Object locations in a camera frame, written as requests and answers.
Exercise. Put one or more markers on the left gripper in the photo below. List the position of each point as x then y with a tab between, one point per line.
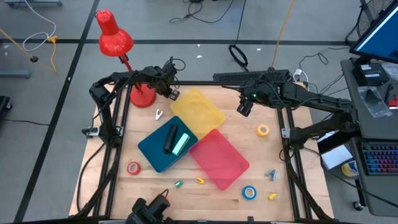
164	81

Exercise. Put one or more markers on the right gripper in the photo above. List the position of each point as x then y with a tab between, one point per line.
259	93

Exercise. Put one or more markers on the black stapler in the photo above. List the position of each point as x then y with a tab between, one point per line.
170	139

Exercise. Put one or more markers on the green translucent block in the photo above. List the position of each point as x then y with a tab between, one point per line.
181	144

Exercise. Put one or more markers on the red tape roll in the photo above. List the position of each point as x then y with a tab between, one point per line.
128	168

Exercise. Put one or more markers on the yellow staple remover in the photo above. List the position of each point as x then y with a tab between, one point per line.
272	197
200	180

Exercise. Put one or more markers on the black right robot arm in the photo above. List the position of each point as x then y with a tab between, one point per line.
311	98

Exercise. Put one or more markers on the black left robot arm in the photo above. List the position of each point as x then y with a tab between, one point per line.
105	124

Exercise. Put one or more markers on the white staple remover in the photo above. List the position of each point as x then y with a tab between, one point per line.
157	117

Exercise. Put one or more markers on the grey-blue staple remover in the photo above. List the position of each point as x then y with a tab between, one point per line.
271	173

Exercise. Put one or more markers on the black perforated box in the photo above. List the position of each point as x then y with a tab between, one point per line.
230	76

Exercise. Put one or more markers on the yellow translucent plastic bin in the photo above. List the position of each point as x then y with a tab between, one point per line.
199	113

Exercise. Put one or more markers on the blue plastic bin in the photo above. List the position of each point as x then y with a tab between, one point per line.
152	149

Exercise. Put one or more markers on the white power adapter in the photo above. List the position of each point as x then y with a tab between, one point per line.
298	73

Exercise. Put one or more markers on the pink translucent plastic bin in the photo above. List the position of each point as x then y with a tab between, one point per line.
219	160

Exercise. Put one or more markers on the red desk lamp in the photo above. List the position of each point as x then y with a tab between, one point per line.
115	40

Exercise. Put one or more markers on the white cardboard box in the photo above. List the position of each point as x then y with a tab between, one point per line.
335	157

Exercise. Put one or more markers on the black mini computer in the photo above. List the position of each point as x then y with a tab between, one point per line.
370	74

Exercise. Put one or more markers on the clear plastic bag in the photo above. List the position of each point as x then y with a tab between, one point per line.
374	102

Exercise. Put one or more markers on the grey side desk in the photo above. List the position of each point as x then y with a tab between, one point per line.
370	127

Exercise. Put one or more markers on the yellow rod with black foot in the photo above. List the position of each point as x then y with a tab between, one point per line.
34	58

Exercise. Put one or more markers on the black floor fan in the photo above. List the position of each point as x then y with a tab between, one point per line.
367	18

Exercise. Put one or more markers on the computer monitor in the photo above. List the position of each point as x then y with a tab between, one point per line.
379	40

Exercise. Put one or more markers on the backlit rainbow keyboard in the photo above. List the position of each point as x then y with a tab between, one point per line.
381	159

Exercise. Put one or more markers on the black aluminium table frame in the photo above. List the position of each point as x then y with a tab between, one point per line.
199	83

